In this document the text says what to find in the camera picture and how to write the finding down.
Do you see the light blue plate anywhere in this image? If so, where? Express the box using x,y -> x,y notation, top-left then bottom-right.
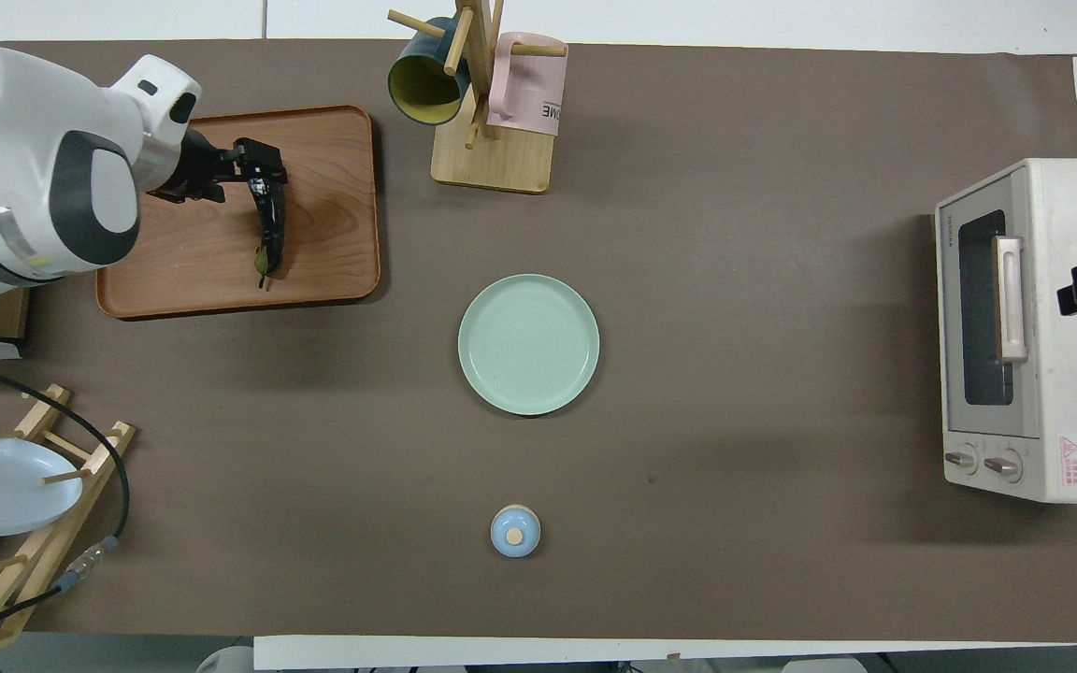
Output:
0,437 -> 85,537

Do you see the wooden plate rack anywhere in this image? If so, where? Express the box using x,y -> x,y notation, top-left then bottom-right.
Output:
0,384 -> 137,655

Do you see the dark purple eggplant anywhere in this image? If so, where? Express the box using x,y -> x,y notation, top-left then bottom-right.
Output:
251,178 -> 290,290

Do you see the brown table mat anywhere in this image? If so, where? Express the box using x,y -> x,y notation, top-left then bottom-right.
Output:
0,39 -> 1077,646

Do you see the blue mug yellow inside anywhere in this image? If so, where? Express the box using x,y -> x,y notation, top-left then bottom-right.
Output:
387,17 -> 472,126

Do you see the pink mug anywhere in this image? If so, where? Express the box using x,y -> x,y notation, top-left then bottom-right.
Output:
487,32 -> 569,137

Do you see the wooden mug tree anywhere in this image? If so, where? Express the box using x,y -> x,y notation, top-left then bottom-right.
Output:
387,0 -> 569,195

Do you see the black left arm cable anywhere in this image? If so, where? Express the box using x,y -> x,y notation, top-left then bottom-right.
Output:
0,355 -> 133,648

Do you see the white toaster oven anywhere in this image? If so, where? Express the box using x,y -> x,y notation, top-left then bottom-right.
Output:
934,157 -> 1077,506

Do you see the light green plate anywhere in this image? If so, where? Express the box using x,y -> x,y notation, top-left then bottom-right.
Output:
457,273 -> 601,417

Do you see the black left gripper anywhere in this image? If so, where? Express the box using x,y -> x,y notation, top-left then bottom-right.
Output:
148,129 -> 289,205

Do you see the brown wooden tray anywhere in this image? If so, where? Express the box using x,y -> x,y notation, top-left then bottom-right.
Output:
94,105 -> 382,321

